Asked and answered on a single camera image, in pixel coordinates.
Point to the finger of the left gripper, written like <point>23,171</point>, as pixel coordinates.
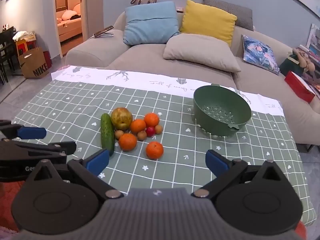
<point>31,133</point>

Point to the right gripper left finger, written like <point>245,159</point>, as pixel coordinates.
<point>85,172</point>

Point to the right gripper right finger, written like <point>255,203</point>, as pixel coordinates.
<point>227,173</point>

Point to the green cucumber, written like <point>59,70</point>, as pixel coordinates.
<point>107,133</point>

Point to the brown longan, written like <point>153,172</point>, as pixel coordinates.
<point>158,129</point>
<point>141,136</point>
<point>118,134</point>

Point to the orange tangerine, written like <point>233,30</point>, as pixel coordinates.
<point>137,126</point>
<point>127,142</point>
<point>151,119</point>
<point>154,150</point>

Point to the yellow-green pear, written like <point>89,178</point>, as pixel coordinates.
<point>121,118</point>

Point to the small red fruit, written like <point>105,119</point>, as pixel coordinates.
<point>150,131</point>

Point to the orange tangerine back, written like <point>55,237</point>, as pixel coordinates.
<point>151,119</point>

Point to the laptop on sofa arm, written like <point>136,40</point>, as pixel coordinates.
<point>101,32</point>

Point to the bed in back room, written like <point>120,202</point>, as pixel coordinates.
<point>69,23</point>

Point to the green colander bowl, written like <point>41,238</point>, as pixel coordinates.
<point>221,111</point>

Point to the brown Nike paper bag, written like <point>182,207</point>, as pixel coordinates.
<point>33,64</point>

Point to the green checked tablecloth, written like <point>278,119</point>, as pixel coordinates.
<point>167,145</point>

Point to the red stool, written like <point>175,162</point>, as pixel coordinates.
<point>22,46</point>

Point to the black dining chair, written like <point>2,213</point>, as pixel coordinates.
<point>8,51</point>

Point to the beige sofa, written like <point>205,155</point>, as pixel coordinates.
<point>112,53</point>

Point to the red box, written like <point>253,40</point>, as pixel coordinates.
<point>300,87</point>

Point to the beige cushion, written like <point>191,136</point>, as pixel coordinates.
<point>200,49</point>

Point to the blue patterned cushion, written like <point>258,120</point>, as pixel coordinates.
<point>259,54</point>

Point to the dark green bag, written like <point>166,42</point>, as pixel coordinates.
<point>291,64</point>

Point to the plush toy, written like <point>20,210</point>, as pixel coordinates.
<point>304,61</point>

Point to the stack of books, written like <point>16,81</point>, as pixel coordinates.
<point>311,51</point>

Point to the grey cushion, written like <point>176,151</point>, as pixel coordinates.
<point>244,15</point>

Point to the yellow cushion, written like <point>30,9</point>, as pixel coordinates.
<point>208,21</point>

